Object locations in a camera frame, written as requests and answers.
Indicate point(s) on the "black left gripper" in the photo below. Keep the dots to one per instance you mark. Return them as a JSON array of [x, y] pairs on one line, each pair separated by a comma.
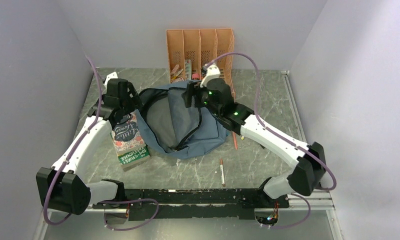
[[134, 102]]

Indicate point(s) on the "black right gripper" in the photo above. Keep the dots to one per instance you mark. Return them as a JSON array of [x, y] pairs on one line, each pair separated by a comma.
[[192, 89]]

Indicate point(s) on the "floral Little Women book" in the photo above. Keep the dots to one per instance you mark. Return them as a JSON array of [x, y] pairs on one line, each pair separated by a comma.
[[126, 136]]

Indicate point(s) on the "blue student backpack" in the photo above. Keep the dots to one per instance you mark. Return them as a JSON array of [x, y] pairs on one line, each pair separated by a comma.
[[167, 126]]

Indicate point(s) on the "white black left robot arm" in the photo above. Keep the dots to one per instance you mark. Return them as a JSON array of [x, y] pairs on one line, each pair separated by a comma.
[[60, 186]]

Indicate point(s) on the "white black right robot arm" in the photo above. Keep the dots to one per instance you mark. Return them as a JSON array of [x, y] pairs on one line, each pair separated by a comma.
[[306, 161]]

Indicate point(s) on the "white green card box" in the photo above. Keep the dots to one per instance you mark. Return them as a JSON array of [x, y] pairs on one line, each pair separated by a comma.
[[188, 69]]

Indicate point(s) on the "orange plastic file organizer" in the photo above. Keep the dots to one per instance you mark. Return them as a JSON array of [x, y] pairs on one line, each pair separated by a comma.
[[201, 46]]

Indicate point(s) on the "green Treehouse book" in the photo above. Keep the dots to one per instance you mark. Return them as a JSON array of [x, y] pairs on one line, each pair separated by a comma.
[[133, 158]]

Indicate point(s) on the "orange pencil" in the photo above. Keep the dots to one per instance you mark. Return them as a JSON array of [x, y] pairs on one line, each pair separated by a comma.
[[234, 140]]

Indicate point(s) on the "brown white marker pen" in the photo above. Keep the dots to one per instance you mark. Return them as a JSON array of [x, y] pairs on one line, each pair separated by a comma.
[[222, 172]]

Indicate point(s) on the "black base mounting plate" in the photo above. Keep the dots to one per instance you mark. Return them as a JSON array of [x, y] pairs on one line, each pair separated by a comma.
[[169, 212]]

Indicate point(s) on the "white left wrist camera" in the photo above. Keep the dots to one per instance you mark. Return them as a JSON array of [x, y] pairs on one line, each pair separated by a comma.
[[110, 76]]

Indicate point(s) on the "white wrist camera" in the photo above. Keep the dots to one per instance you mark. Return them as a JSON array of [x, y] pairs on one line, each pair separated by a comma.
[[212, 72], [110, 76]]

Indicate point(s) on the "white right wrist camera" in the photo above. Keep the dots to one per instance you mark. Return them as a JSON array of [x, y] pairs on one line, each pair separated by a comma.
[[212, 72]]

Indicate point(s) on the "aluminium frame rail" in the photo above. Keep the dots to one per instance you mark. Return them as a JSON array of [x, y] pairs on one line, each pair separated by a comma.
[[312, 198]]

